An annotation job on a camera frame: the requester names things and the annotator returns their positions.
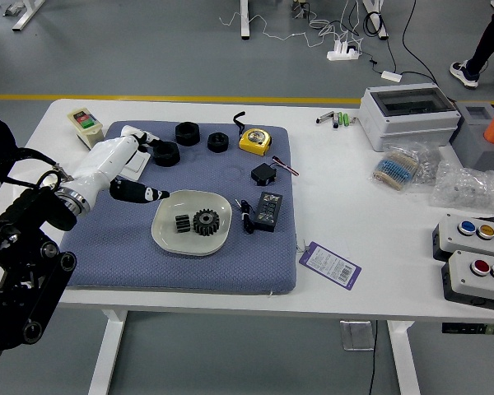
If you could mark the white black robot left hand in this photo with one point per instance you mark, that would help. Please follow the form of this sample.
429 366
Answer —
105 160

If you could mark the large black hex nut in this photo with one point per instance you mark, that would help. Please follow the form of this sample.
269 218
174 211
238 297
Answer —
167 155
187 134

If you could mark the blue-yellow-red button control box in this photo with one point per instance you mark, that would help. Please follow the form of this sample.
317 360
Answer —
457 243

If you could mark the grey block holder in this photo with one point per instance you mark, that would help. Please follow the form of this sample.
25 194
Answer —
473 144

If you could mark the white power adapter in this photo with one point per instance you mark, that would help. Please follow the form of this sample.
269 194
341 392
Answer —
391 75

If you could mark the big black gear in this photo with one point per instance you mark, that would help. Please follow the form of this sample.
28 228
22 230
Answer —
205 222

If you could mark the white background table leg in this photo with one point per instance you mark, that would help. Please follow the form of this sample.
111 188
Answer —
376 18
26 16
245 20

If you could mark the black digital panel meter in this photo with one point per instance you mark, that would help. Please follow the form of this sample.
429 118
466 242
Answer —
268 210

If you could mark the table height control panel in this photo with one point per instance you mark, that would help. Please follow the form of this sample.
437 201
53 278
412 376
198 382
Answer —
469 328

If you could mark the white power strip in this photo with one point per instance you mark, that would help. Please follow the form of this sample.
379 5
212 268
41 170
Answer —
342 54

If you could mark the white pipe tee fitting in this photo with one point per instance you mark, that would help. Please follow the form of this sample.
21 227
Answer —
127 130

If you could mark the black marker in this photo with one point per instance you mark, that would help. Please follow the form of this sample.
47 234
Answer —
336 120

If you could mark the grey electrical enclosure box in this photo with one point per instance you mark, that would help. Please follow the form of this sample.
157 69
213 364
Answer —
407 123

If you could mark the red-green button control box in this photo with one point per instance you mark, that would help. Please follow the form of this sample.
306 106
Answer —
465 284

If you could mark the green battery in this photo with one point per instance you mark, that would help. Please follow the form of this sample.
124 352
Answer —
341 119
347 119

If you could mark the white wall switch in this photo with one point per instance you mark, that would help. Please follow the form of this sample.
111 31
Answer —
138 164

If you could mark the bag of blue resistors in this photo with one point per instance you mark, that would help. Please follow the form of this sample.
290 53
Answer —
395 168

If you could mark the clear bag of screws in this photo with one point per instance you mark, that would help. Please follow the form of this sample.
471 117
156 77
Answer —
428 166

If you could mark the yellow tape measure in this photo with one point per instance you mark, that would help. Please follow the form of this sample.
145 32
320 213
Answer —
255 140

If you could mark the person with sneakers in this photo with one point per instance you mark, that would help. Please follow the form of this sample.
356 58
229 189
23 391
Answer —
487 41

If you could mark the small black gear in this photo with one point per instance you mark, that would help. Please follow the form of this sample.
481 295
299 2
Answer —
181 224

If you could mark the metal floor plate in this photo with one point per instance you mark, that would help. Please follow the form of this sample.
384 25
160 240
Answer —
356 336

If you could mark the blue-grey quilted cushion mat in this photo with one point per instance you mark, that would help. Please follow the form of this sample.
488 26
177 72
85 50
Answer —
181 271

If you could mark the silver pen tool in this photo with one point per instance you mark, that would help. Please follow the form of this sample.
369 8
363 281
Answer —
324 117

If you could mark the small black hex nut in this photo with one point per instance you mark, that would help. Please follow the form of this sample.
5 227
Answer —
217 142

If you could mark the beige red-green push-button switch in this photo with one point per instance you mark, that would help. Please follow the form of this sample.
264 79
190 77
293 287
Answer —
85 129

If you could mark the bubble wrap bag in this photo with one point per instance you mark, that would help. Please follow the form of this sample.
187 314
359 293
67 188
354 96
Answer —
465 185

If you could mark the purple paper tag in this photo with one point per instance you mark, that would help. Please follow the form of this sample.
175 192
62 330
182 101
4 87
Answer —
329 265

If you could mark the white square plate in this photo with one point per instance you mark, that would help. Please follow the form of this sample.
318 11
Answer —
177 243

